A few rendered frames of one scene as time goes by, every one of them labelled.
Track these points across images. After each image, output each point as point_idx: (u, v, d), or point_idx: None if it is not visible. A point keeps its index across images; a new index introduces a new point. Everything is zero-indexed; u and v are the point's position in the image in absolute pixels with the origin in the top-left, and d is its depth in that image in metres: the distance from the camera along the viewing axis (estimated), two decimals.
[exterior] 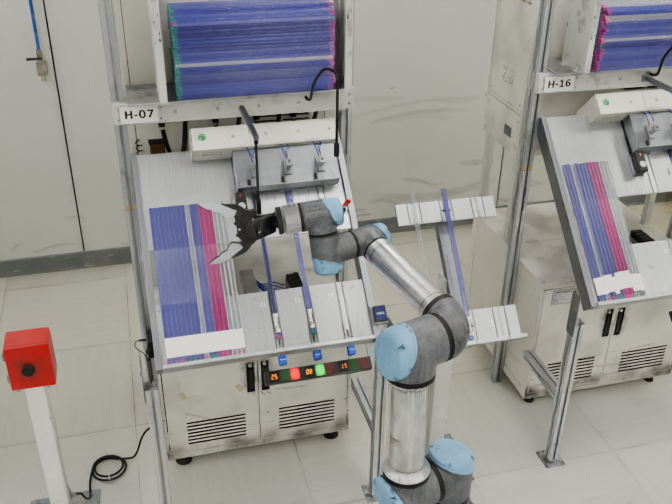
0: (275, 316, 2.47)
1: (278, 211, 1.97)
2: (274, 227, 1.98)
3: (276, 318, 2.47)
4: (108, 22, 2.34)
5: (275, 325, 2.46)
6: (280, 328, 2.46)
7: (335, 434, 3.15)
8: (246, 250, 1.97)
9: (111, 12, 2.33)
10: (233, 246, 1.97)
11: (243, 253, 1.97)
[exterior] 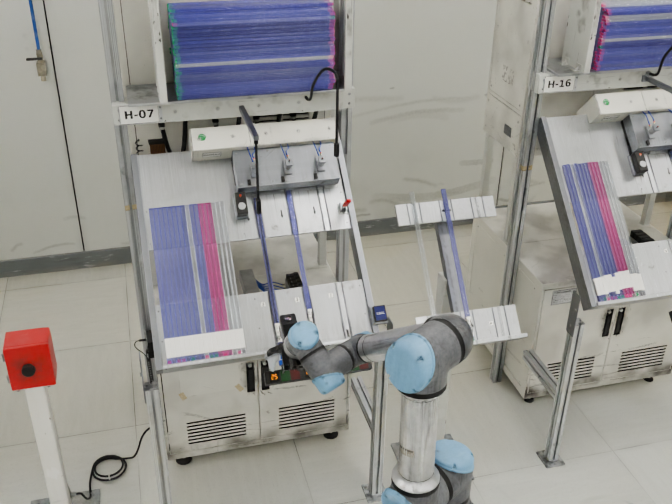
0: (277, 326, 2.46)
1: None
2: None
3: (278, 328, 2.46)
4: (108, 22, 2.34)
5: (277, 335, 2.45)
6: (281, 338, 2.45)
7: (335, 434, 3.15)
8: (271, 347, 2.25)
9: (111, 12, 2.33)
10: None
11: (269, 348, 2.26)
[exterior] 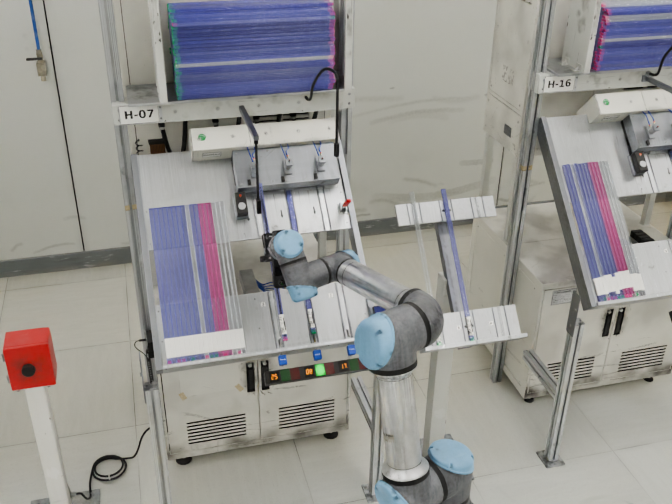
0: (281, 317, 2.36)
1: (272, 257, 2.22)
2: None
3: (282, 319, 2.36)
4: (108, 22, 2.34)
5: (281, 327, 2.35)
6: (286, 330, 2.35)
7: (335, 434, 3.15)
8: None
9: (111, 12, 2.33)
10: None
11: None
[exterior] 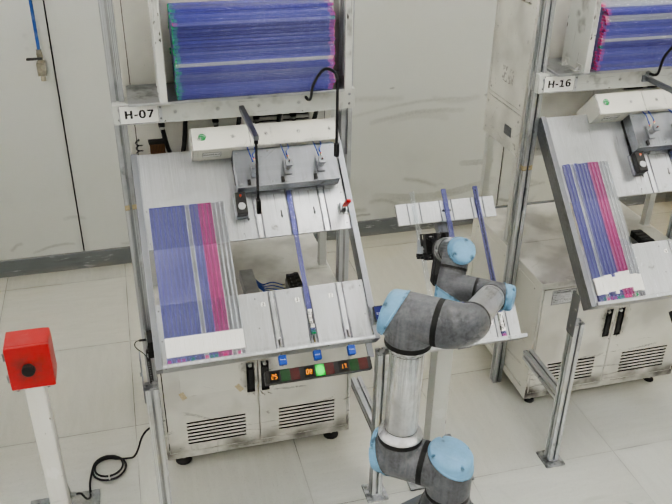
0: (500, 315, 2.53)
1: (436, 258, 2.34)
2: None
3: (501, 317, 2.53)
4: (108, 22, 2.34)
5: (501, 324, 2.52)
6: (505, 327, 2.52)
7: (335, 434, 3.15)
8: None
9: (111, 12, 2.33)
10: None
11: None
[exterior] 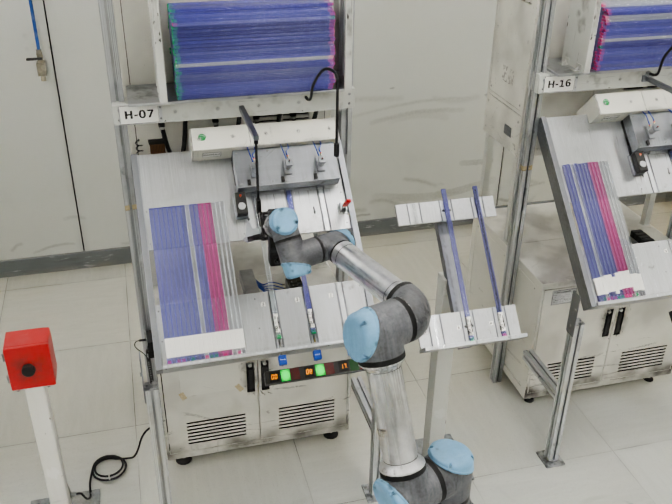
0: (500, 315, 2.53)
1: (268, 235, 2.25)
2: None
3: (501, 317, 2.53)
4: (108, 22, 2.34)
5: (501, 324, 2.52)
6: (505, 327, 2.52)
7: (335, 434, 3.15)
8: None
9: (111, 12, 2.33)
10: None
11: None
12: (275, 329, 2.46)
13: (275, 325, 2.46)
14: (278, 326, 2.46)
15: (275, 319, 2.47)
